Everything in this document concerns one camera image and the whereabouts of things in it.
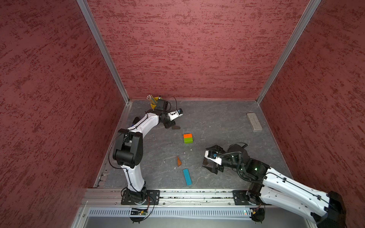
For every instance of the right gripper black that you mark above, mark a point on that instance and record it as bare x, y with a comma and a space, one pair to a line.
215, 170

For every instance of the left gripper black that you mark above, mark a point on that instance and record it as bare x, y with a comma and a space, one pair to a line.
169, 124

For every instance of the green rectangular block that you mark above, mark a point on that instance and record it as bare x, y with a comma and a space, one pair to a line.
188, 140

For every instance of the dark brown triangle block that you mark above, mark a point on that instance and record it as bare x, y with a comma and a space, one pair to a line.
176, 127

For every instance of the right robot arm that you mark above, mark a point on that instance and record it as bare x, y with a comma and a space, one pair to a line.
270, 187

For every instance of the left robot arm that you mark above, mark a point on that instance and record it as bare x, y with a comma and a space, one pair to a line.
128, 148

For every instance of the pencils in cup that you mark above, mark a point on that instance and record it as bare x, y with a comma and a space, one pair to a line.
151, 100

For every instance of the teal long block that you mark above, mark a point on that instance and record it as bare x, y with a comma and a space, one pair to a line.
187, 177

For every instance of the grey eraser block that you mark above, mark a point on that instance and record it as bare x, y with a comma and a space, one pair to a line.
254, 122

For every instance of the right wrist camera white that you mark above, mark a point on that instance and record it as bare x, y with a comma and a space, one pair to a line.
213, 153

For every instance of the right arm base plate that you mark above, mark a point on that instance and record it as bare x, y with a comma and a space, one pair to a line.
241, 198

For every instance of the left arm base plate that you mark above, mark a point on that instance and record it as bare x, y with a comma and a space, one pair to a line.
152, 197

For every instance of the aluminium mounting rail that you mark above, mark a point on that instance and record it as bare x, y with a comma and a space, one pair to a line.
196, 198

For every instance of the white slotted cable duct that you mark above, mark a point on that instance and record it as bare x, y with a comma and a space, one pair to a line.
199, 213

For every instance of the left aluminium corner post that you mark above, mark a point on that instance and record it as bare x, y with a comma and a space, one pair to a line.
86, 11

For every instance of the aluminium corner post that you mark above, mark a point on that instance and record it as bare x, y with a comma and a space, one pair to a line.
86, 11
295, 36

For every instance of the right aluminium corner post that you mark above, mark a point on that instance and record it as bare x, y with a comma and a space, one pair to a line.
295, 36

